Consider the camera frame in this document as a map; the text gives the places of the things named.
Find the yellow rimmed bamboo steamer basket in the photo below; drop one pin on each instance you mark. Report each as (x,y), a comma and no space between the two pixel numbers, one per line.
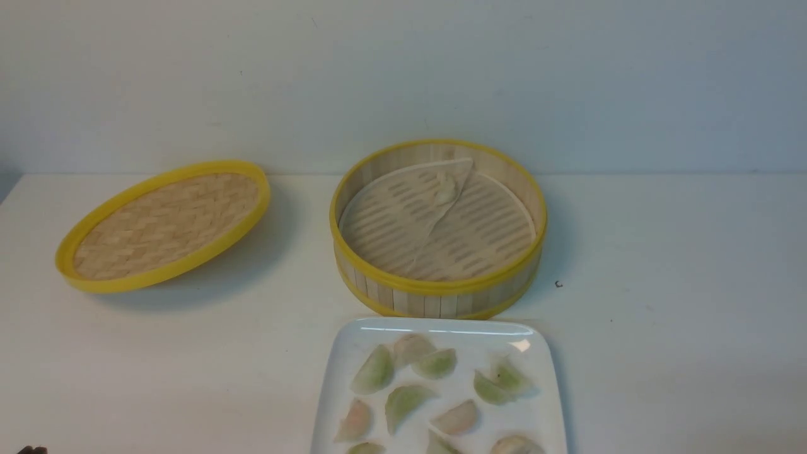
(477,298)

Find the white square ceramic plate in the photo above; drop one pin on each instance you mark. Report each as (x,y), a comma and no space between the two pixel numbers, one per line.
(478,344)

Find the white perforated steamer liner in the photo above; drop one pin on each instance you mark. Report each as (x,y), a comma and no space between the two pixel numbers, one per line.
(393,224)

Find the pink dumpling top centre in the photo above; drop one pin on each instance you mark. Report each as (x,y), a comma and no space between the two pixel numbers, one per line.
(410,349)

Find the pink dumpling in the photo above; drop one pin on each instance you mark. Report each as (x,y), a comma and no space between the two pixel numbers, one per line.
(410,349)
(516,444)
(356,424)
(458,420)

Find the green dumpling top centre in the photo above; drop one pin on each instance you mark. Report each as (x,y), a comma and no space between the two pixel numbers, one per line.
(436,365)

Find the green dumpling upper left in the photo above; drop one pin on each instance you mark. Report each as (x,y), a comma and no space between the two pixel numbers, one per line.
(376,372)

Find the green dumpling far right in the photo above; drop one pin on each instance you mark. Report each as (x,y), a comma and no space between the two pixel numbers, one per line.
(510,379)

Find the pink dumpling centre right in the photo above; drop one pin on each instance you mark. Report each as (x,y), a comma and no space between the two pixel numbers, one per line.
(458,420)

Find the pink dumpling left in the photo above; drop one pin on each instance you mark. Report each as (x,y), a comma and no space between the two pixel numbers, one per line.
(356,424)

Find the green dumpling bottom left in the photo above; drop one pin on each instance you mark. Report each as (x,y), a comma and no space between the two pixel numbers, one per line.
(367,448)

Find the pink dumpling bottom right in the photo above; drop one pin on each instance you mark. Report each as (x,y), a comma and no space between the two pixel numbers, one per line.
(516,444)

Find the yellow rimmed bamboo steamer lid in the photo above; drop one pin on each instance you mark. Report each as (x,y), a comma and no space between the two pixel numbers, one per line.
(164,226)

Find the dark object bottom left corner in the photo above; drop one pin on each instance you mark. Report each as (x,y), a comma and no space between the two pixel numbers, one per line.
(33,450)

